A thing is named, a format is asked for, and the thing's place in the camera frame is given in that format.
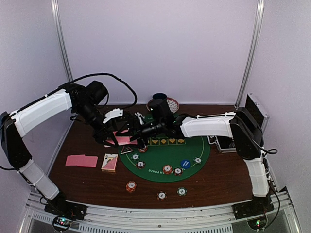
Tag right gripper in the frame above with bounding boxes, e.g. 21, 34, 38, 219
117, 118, 165, 148

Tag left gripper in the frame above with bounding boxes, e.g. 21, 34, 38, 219
74, 101, 119, 147

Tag red backed card deck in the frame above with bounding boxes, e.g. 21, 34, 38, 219
104, 131, 137, 148

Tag black triangular all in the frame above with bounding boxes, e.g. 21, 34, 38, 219
120, 146, 134, 155

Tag red 5 chip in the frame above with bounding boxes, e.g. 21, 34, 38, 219
163, 165, 173, 174
138, 146, 148, 153

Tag dealt red card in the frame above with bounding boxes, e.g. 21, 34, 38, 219
77, 156, 98, 168
65, 155, 85, 166

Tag red orange chip stack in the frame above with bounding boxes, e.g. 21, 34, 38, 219
126, 181, 137, 193

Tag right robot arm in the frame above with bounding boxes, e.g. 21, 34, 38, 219
116, 99, 277, 215

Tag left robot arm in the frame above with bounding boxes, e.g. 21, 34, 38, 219
0, 81, 124, 216

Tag patterned saucer plate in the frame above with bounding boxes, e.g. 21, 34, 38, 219
146, 96, 180, 114

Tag blue cup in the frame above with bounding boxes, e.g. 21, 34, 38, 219
152, 93, 167, 100

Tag card deck box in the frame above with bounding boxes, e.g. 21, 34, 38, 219
101, 153, 118, 173

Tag green round poker mat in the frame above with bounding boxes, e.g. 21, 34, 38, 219
117, 113, 211, 182

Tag blue small blind button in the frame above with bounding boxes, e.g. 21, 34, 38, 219
180, 159, 191, 169

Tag aluminium poker case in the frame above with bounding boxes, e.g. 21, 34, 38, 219
207, 93, 270, 153

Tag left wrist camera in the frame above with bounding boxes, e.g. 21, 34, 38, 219
103, 108, 123, 124

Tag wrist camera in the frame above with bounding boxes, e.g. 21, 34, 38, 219
135, 112, 145, 125
103, 108, 123, 124

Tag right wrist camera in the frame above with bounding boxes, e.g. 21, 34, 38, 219
135, 112, 145, 125

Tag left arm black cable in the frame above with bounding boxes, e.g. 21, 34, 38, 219
68, 72, 138, 107

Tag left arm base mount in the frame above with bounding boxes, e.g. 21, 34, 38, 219
44, 202, 87, 232

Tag aluminium front rail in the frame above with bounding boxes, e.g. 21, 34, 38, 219
17, 192, 302, 233

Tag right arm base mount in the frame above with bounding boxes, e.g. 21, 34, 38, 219
232, 201, 274, 231

